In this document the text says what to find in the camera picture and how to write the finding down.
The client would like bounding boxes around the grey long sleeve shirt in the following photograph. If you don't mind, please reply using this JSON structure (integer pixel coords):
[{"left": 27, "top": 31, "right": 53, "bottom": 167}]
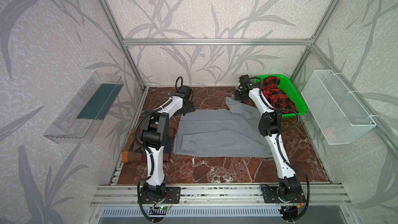
[{"left": 173, "top": 97, "right": 273, "bottom": 158}]

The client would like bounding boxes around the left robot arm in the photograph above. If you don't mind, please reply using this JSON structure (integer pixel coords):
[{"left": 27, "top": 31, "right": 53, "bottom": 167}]
[{"left": 134, "top": 93, "right": 195, "bottom": 201}]

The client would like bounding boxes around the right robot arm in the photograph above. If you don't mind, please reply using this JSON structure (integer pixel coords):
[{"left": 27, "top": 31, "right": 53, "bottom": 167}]
[{"left": 235, "top": 83, "right": 302, "bottom": 203}]

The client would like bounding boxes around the red black plaid shirt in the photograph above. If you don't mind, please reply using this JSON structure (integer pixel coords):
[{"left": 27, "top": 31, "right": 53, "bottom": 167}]
[{"left": 262, "top": 76, "right": 297, "bottom": 112}]

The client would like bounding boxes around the green plastic basket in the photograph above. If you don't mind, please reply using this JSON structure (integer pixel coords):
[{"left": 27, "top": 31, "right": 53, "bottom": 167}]
[{"left": 258, "top": 74, "right": 307, "bottom": 118}]

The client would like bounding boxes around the folded multicolour plaid shirt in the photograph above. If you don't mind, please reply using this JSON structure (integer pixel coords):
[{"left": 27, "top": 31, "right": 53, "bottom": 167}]
[{"left": 121, "top": 128, "right": 175, "bottom": 163}]

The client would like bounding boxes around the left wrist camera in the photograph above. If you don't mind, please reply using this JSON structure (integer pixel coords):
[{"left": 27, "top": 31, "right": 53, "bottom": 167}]
[{"left": 177, "top": 85, "right": 192, "bottom": 99}]

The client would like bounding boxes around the aluminium cage frame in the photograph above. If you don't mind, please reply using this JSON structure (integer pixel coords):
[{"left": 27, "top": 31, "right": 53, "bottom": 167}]
[{"left": 86, "top": 0, "right": 398, "bottom": 156}]

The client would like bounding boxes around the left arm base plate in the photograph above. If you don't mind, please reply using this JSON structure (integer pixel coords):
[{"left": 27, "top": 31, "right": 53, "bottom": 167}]
[{"left": 139, "top": 186, "right": 181, "bottom": 204}]

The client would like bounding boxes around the white wire mesh basket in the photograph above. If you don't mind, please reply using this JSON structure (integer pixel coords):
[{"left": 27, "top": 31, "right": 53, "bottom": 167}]
[{"left": 302, "top": 69, "right": 377, "bottom": 145}]

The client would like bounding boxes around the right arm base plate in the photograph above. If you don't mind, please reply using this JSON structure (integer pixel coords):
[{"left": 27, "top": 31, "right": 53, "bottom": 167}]
[{"left": 260, "top": 185, "right": 306, "bottom": 204}]

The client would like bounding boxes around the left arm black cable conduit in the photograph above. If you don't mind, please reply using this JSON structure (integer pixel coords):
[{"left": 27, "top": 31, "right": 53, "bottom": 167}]
[{"left": 133, "top": 76, "right": 184, "bottom": 223}]

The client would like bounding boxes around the clear acrylic wall shelf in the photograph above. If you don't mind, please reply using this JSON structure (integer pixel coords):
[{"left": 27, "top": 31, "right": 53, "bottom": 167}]
[{"left": 44, "top": 72, "right": 124, "bottom": 144}]

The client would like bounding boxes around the aluminium front rail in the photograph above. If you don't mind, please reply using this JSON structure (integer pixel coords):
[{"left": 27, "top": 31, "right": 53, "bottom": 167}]
[{"left": 90, "top": 183, "right": 352, "bottom": 207}]

